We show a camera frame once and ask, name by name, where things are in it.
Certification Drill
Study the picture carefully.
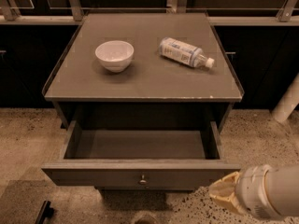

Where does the grey top drawer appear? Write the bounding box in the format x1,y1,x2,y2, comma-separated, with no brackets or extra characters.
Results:
42,121,240,190

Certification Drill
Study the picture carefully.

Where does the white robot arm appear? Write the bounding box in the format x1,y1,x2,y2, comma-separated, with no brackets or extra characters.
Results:
208,164,299,220

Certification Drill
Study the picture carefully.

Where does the grey drawer cabinet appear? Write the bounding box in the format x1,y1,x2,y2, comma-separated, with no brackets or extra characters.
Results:
41,12,245,192

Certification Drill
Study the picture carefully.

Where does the clear plastic water bottle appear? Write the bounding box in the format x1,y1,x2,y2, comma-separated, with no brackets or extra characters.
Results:
159,37,215,68

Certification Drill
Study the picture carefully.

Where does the white ceramic bowl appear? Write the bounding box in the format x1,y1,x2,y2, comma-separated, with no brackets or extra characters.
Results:
95,40,135,73

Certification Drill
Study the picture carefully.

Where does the black object on floor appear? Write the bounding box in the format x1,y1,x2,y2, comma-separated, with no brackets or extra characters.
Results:
35,201,54,224

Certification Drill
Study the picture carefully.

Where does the white cylindrical post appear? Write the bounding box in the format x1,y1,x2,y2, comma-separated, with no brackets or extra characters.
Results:
272,74,299,122

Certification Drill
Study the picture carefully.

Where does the metal railing frame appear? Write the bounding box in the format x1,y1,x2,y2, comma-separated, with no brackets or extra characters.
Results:
0,0,299,26

